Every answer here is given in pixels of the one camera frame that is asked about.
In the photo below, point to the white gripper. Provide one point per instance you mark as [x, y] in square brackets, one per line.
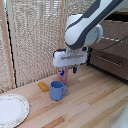
[70, 59]

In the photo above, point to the blue mug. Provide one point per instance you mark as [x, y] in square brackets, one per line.
[57, 91]

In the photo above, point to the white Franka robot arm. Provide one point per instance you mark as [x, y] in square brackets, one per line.
[83, 30]

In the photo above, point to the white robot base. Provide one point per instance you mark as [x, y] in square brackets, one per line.
[121, 118]

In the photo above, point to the pink cup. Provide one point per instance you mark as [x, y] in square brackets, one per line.
[64, 79]

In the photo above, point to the dark wooden drawer cabinet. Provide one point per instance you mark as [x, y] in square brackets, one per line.
[100, 66]

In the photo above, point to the small orange block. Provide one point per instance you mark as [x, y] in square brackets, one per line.
[43, 86]

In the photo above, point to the wide bamboo screen panel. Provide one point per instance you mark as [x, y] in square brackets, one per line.
[33, 43]

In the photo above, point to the white patterned plate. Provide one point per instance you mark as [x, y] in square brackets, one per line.
[11, 110]

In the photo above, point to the thin wooden screen post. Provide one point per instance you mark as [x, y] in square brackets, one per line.
[61, 26]

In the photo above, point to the thick wooden screen post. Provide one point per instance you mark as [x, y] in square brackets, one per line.
[8, 50]

